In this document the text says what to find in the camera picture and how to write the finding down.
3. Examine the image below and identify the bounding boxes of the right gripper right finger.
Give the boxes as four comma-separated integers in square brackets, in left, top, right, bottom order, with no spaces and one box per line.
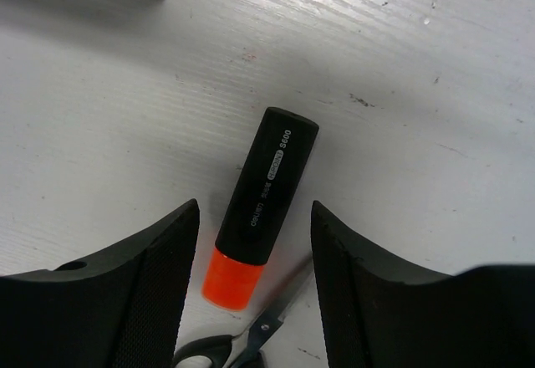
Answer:
[310,202,534,367]

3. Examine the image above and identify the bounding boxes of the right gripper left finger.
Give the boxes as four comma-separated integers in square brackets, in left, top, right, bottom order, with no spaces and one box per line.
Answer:
[1,200,200,367]

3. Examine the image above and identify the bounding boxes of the black handled scissors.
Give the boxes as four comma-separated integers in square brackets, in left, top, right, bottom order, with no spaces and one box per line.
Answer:
[171,255,313,368]

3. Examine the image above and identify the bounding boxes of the orange capped black highlighter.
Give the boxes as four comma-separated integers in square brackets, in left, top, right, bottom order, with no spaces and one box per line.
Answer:
[202,107,319,311]

